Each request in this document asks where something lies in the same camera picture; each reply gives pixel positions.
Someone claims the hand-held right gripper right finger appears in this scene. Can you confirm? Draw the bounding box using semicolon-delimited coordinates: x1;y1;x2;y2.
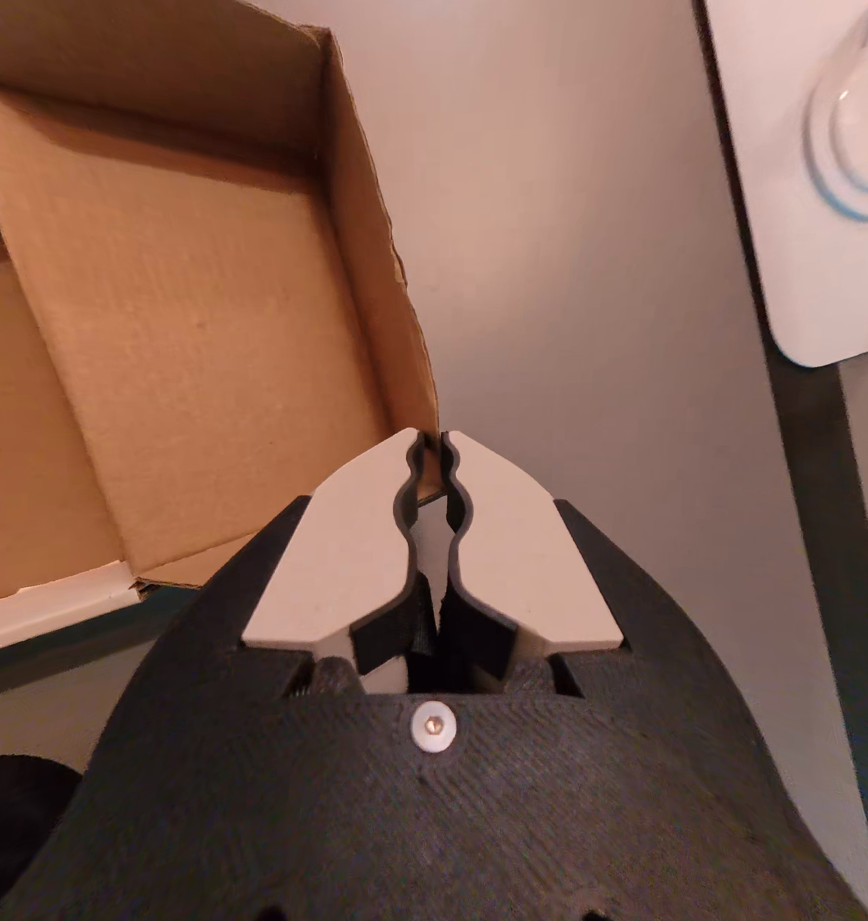
440;429;627;657

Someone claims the white document stand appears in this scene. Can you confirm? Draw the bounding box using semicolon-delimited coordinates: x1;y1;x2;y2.
702;0;868;369

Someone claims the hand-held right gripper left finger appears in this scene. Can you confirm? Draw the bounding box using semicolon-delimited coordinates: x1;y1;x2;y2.
240;427;426;677

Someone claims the white cardboard mailer box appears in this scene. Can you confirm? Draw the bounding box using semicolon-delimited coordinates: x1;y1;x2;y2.
0;0;449;657

